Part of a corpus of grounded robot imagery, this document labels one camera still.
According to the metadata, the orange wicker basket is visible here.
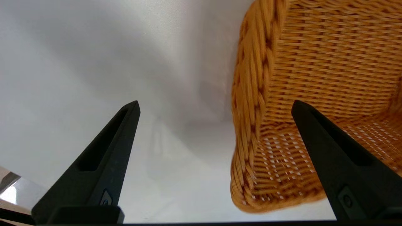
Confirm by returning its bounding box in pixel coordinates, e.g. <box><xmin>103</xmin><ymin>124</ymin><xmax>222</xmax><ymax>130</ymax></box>
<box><xmin>230</xmin><ymin>0</ymin><xmax>402</xmax><ymax>214</ymax></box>

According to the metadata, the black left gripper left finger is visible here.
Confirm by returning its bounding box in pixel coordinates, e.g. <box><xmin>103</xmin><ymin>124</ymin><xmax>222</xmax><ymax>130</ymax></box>
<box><xmin>31</xmin><ymin>100</ymin><xmax>141</xmax><ymax>224</ymax></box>

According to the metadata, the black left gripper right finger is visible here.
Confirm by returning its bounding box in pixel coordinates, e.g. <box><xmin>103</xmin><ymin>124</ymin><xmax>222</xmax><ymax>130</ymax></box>
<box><xmin>291</xmin><ymin>100</ymin><xmax>402</xmax><ymax>221</ymax></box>

